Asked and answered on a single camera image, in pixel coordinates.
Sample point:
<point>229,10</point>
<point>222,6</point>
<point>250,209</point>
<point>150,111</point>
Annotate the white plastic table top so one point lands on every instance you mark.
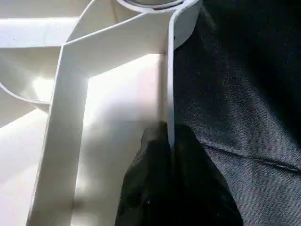
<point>84,94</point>

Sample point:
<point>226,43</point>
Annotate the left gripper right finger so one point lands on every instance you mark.
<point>197,183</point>

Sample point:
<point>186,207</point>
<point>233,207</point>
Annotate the white plastic table leg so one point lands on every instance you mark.
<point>153,4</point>

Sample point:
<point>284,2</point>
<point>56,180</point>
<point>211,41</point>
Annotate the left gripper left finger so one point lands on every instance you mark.
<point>146,183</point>

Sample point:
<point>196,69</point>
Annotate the black work mat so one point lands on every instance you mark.
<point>244,103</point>

